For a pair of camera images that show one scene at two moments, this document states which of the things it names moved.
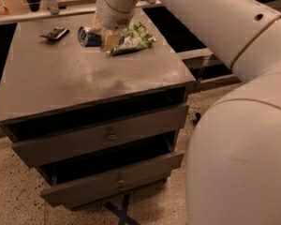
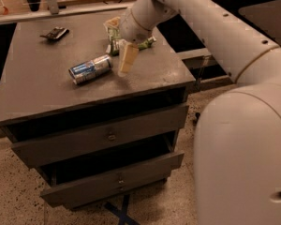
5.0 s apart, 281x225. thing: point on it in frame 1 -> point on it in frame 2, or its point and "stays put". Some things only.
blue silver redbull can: [88, 38] -> [91, 69]
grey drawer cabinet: [98, 110] stays put
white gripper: [112, 15] -> [133, 29]
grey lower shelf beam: [194, 53] stays put
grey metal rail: [10, 18] stays put
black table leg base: [198, 118] stays put
